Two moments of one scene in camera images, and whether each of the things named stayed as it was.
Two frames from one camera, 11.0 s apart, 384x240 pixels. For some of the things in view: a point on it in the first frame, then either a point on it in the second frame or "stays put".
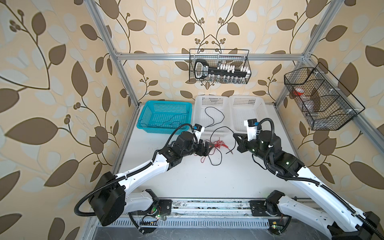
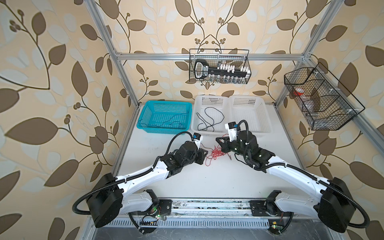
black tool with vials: x=222 y=73 stays put
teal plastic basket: x=164 y=117 stays put
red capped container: x=298 y=91 stays put
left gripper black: x=200 y=151 -> x=201 y=155
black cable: x=211 y=141 -> x=213 y=129
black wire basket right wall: x=326 y=104 stays put
